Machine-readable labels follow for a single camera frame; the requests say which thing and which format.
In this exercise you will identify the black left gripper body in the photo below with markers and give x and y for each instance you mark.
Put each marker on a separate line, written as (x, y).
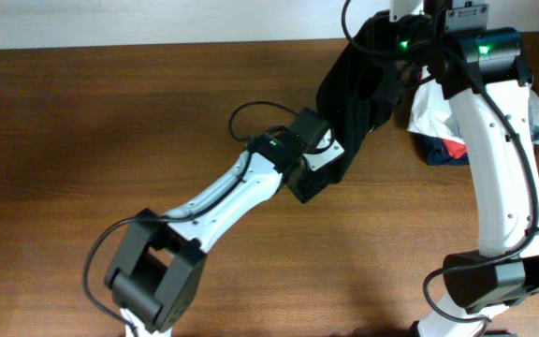
(307, 183)

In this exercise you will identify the black t-shirt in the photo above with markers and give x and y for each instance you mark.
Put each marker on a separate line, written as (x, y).
(356, 97)

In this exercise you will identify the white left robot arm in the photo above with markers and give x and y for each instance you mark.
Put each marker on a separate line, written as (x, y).
(155, 273)

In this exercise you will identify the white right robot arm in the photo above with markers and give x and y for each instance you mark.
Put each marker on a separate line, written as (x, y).
(484, 77)

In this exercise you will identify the white garment in pile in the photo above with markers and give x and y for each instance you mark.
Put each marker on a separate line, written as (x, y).
(431, 114)

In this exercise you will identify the navy red garment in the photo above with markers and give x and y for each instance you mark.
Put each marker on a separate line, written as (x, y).
(434, 152)

